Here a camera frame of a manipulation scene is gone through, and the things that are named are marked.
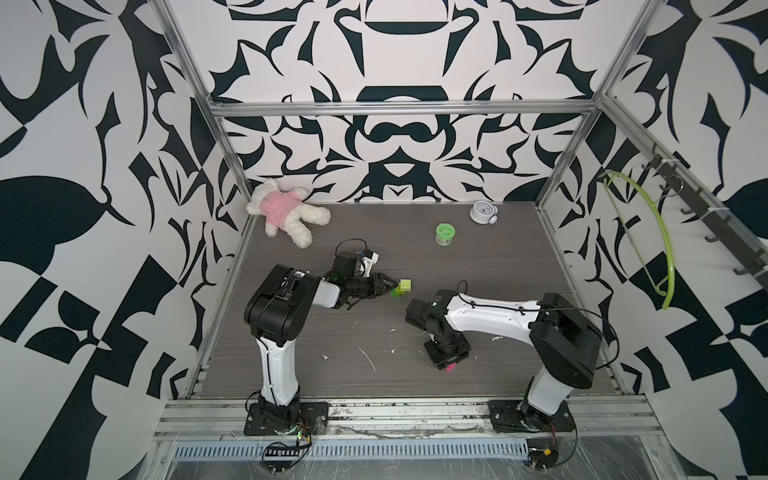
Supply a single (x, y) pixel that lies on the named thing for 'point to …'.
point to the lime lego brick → (405, 285)
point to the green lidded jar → (444, 234)
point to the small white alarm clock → (484, 212)
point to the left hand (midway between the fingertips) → (390, 284)
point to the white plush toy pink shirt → (285, 209)
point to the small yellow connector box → (542, 458)
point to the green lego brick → (395, 293)
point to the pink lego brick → (448, 368)
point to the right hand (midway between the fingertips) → (443, 362)
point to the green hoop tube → (670, 251)
